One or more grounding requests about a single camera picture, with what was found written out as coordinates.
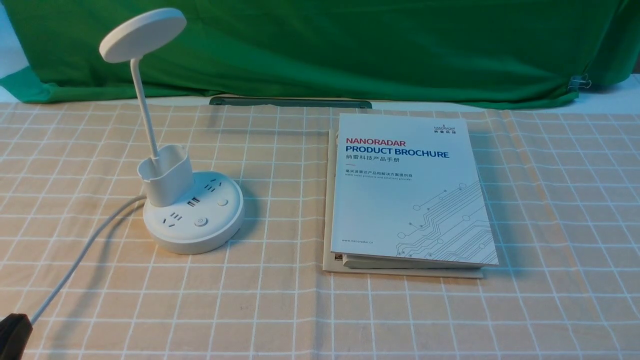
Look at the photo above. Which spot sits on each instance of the white desk lamp with sockets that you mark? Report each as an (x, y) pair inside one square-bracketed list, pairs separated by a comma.
[(186, 212)]

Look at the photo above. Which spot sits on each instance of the beige booklet under brochure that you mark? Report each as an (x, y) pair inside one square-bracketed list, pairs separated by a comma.
[(330, 264)]

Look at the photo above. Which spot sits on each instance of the white Nanoradar product brochure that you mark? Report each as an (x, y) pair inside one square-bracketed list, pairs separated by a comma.
[(407, 191)]

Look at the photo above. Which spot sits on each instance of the dark green flat bar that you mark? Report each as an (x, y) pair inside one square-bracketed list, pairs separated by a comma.
[(241, 101)]

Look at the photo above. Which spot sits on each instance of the green backdrop cloth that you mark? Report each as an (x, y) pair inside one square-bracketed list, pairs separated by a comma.
[(494, 54)]

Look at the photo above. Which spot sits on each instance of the checkered beige tablecloth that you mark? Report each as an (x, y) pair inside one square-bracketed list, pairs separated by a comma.
[(562, 192)]

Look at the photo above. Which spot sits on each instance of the metal binder clip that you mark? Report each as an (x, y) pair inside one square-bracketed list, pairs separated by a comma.
[(580, 82)]

